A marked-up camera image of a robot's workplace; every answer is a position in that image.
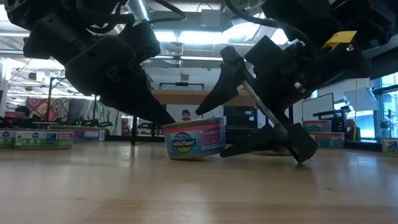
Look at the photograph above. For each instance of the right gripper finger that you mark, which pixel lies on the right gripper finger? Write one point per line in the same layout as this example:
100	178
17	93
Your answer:
230	77
292	140

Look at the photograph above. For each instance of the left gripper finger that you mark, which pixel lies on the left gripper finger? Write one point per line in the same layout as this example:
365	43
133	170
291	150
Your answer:
146	109

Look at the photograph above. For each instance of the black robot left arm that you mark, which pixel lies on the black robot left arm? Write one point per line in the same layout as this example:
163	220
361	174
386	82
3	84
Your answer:
53	34

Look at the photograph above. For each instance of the wooden shelf black metal legs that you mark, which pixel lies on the wooden shelf black metal legs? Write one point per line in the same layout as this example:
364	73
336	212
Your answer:
186	97

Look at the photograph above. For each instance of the white monitor screen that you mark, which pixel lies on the white monitor screen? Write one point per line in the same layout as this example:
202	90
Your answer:
317	107

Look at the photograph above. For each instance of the person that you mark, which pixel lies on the person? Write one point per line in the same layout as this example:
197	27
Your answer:
186	115
22	112

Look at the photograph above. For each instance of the grey curtain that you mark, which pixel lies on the grey curtain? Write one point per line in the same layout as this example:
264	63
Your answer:
84	109

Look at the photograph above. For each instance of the black cabinet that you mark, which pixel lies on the black cabinet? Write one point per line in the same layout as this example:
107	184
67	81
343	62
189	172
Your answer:
239	119

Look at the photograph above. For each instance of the black rig bar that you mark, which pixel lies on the black rig bar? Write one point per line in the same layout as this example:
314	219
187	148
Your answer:
182	84

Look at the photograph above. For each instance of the yellow tag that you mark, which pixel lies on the yellow tag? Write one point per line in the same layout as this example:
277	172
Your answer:
340	39

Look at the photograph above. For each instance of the black background equipment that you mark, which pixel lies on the black background equipment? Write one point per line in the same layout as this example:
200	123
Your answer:
335	116

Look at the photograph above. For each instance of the colourful patterned panel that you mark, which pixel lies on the colourful patterned panel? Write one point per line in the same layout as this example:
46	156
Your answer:
56	109

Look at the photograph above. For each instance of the black tripod device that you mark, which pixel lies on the black tripod device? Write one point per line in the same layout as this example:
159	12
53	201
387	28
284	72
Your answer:
387	124

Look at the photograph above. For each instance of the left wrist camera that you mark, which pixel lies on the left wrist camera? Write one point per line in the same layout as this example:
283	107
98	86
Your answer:
140	40

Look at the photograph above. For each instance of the black metal table frame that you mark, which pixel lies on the black metal table frame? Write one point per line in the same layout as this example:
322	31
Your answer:
363	145

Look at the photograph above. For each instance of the silver ventilation duct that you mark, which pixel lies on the silver ventilation duct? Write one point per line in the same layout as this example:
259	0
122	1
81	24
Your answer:
138	7

